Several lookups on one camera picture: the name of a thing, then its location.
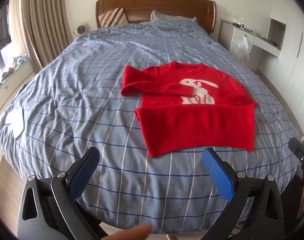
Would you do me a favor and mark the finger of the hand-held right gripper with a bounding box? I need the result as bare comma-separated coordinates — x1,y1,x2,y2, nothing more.
288,137,304,178

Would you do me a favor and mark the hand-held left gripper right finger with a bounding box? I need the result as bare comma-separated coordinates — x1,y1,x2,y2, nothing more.
199,147,285,240

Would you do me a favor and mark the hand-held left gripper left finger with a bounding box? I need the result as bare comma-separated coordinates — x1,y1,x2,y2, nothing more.
18,147,107,240

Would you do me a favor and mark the red sweater with rabbit print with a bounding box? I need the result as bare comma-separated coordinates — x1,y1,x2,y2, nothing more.
121,61,257,158

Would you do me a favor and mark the person's left hand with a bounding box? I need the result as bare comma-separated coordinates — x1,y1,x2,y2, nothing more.
103,224,152,240

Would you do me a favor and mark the white wardrobe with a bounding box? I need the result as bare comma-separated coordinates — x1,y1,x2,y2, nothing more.
252,5,304,130

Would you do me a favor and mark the bed with blue plaid cover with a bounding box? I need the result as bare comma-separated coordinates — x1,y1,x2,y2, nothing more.
0,21,304,234

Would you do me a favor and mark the white cloth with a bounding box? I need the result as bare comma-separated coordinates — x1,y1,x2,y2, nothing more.
6,108,25,139

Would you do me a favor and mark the white plastic bag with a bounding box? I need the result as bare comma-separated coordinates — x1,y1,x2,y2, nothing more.
236,34,250,63

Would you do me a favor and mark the beige low cabinet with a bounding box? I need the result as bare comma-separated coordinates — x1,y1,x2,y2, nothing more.
0,60,36,120

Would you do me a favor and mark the white desk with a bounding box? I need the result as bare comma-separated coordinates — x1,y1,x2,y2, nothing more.
218,19,282,73

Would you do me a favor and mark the pile of colourful small things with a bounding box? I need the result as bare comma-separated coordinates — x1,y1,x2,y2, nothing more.
0,54,30,90

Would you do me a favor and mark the striped pillow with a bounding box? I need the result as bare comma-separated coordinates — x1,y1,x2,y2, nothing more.
98,7,129,28

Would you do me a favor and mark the beige curtain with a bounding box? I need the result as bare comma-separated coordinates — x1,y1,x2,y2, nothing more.
8,0,76,74

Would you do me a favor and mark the grey pillow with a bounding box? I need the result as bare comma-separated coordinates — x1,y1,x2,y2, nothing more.
150,10,198,23

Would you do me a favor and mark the wooden headboard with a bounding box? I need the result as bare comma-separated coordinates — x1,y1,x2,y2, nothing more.
96,0,217,36

